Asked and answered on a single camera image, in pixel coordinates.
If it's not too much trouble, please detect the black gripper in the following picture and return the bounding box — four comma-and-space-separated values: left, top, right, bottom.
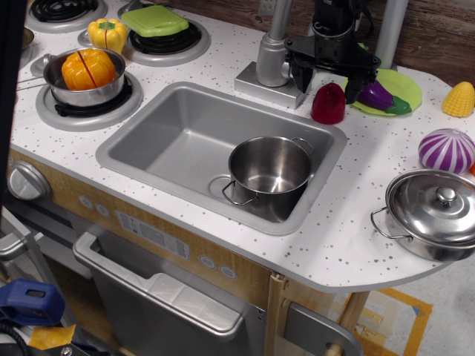
284, 20, 381, 105

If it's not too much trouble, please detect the red toy sweet potato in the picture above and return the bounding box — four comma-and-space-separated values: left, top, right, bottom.
310, 82, 346, 125

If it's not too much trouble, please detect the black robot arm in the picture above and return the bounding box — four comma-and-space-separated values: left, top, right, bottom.
284, 1, 381, 104

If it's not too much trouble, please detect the steel pot in sink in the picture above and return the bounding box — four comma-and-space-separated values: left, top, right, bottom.
222, 136, 315, 206

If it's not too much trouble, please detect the grey toy sink basin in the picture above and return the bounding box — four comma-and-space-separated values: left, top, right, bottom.
96, 82, 347, 235

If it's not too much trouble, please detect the steel pot with lid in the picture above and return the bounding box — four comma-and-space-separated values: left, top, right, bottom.
370, 169, 474, 262

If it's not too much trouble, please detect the purple toy eggplant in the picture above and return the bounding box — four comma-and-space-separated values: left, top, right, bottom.
357, 81, 412, 115

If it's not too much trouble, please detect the silver toy faucet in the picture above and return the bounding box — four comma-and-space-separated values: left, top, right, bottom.
235, 1, 306, 109

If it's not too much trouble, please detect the light green plate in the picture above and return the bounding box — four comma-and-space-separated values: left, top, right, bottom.
352, 69, 422, 116

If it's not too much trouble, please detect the silver vertical pole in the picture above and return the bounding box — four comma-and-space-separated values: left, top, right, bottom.
376, 0, 408, 69

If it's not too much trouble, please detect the yellow toy corn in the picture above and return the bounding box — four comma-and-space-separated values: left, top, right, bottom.
442, 82, 474, 117

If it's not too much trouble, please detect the purple striped toy onion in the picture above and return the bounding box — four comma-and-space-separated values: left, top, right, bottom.
418, 128, 474, 174

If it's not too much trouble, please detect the back right stove burner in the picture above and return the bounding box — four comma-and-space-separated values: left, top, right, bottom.
122, 20, 211, 67

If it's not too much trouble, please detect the stove burner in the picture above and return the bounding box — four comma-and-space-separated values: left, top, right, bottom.
25, 0, 108, 33
122, 20, 211, 67
36, 73, 143, 132

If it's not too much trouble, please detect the green cutting board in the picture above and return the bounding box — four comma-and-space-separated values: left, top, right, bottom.
121, 5, 189, 37

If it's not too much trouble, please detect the yellow toy bell pepper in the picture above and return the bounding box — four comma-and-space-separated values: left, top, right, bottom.
88, 19, 128, 54

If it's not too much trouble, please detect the orange toy pumpkin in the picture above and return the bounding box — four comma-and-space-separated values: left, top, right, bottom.
62, 48, 116, 91

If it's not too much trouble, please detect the front left stove burner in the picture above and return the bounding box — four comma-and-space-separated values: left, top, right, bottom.
36, 73, 143, 132

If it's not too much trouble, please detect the grey rounded cabinet door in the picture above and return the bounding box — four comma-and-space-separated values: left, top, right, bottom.
284, 303, 364, 355

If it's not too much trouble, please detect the steel saucepan on burner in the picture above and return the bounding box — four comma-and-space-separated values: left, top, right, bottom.
42, 47, 125, 107

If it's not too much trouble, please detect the back left stove burner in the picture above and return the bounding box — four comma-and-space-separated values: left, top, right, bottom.
25, 0, 108, 33

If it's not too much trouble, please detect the silver dishwasher door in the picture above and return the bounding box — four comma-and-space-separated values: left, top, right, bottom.
73, 233, 266, 355

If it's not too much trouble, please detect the silver oven knob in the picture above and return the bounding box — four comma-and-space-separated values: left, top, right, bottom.
7, 160, 51, 200

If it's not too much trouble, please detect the blue clamp tool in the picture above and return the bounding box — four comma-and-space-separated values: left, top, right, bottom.
1, 279, 65, 326

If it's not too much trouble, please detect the black foreground post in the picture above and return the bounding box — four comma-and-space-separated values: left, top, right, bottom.
1, 1, 27, 205

